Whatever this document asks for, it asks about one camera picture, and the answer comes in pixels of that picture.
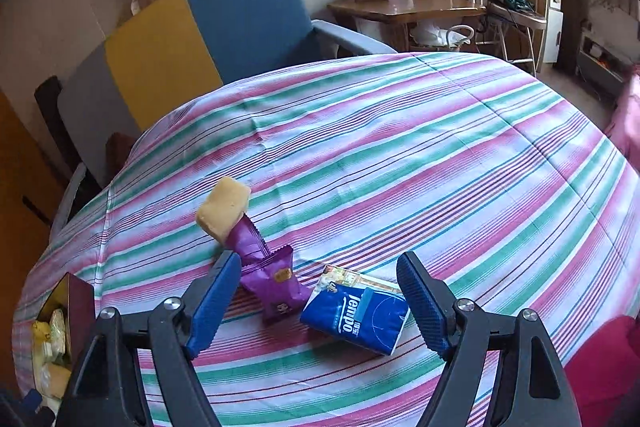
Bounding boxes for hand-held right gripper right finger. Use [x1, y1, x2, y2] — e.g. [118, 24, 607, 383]
[396, 251, 583, 427]

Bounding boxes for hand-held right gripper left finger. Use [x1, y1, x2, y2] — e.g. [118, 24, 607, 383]
[54, 249, 242, 427]

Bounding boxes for large purple snack packet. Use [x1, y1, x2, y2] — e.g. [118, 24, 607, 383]
[239, 244, 310, 327]

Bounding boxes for blue tissue pack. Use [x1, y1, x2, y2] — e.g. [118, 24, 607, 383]
[299, 264, 412, 356]

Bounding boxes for small purple snack packet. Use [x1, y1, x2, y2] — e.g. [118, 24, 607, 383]
[227, 214, 269, 265]

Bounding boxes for yellow sponge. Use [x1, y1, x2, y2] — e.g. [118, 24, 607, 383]
[195, 176, 252, 240]

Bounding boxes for black box with gold lining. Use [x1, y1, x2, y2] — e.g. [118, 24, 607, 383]
[30, 272, 96, 400]

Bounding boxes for pink green striped bedsheet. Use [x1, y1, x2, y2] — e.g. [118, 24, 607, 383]
[10, 51, 640, 427]

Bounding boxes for white plastic wrapped bundle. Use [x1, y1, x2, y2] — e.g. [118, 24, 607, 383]
[41, 359, 72, 399]

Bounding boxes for dark red cushion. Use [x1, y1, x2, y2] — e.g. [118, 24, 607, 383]
[106, 132, 133, 180]

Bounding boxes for magenta cloth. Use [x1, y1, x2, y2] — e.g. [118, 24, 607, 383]
[562, 314, 640, 427]

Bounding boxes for wooden wardrobe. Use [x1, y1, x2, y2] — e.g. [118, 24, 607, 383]
[0, 92, 66, 238]

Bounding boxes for white wicker basket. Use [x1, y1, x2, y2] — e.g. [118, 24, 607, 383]
[410, 24, 476, 54]

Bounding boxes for grey yellow blue sofa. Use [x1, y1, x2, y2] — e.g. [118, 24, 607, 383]
[35, 0, 401, 188]

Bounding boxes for wooden side table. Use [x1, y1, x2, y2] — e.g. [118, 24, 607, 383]
[327, 0, 488, 52]

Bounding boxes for grey shelf unit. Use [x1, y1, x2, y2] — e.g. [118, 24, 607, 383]
[577, 34, 626, 98]

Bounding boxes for white cabinet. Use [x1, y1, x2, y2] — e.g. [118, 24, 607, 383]
[542, 0, 566, 65]

